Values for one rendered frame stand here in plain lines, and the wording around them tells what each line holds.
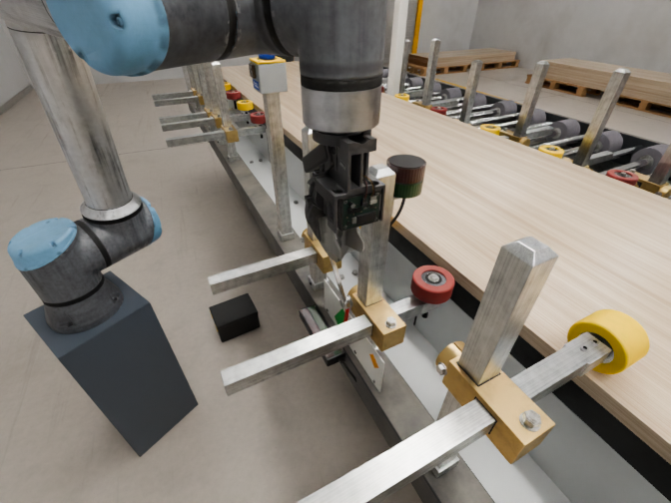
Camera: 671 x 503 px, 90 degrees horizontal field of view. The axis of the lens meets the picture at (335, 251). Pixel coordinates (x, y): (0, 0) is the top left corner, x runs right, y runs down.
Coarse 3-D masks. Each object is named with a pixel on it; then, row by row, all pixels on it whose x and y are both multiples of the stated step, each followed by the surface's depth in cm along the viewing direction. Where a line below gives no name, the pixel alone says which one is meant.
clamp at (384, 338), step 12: (360, 300) 65; (384, 300) 65; (360, 312) 65; (372, 312) 63; (384, 312) 63; (372, 324) 62; (384, 324) 61; (396, 324) 61; (372, 336) 63; (384, 336) 59; (396, 336) 61; (384, 348) 62
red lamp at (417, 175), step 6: (390, 168) 50; (396, 168) 49; (420, 168) 49; (396, 174) 50; (402, 174) 50; (408, 174) 49; (414, 174) 49; (420, 174) 50; (396, 180) 50; (402, 180) 50; (408, 180) 50; (414, 180) 50; (420, 180) 51
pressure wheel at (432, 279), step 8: (416, 272) 66; (424, 272) 67; (432, 272) 67; (440, 272) 67; (448, 272) 66; (416, 280) 64; (424, 280) 65; (432, 280) 65; (440, 280) 65; (448, 280) 64; (416, 288) 64; (424, 288) 63; (432, 288) 63; (440, 288) 63; (448, 288) 63; (416, 296) 65; (424, 296) 64; (432, 296) 63; (440, 296) 63; (448, 296) 64
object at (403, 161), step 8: (392, 160) 51; (400, 160) 51; (408, 160) 51; (416, 160) 51; (408, 168) 49; (416, 168) 49; (400, 184) 51; (408, 184) 51; (392, 208) 53; (400, 208) 56; (392, 224) 58
